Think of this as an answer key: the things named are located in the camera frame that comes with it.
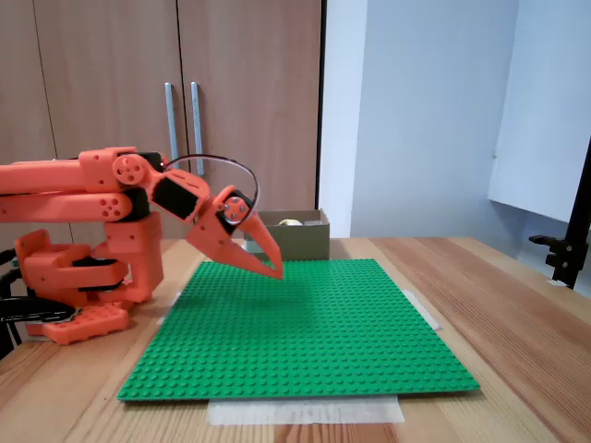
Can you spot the black white yellow fabric ball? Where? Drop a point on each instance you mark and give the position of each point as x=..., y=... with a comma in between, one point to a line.
x=290, y=223

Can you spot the brown cardboard box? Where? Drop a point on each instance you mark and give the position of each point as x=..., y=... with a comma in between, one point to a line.
x=305, y=242

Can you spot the short masking tape strip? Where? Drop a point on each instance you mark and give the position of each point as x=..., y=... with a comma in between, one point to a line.
x=164, y=318
x=425, y=311

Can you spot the green studded baseplate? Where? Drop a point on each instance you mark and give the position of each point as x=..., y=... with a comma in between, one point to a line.
x=277, y=346

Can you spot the wide masking tape strip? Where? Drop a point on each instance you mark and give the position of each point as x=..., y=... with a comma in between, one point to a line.
x=300, y=413

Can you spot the black table clamp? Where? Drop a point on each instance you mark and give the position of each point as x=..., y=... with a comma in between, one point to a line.
x=37, y=310

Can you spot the brown wooden cabinet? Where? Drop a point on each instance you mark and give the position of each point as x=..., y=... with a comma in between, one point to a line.
x=138, y=27

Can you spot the white wall board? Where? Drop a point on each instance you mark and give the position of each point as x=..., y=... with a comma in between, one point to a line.
x=545, y=138

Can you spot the black camera stand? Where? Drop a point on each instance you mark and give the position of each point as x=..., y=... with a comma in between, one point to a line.
x=565, y=258

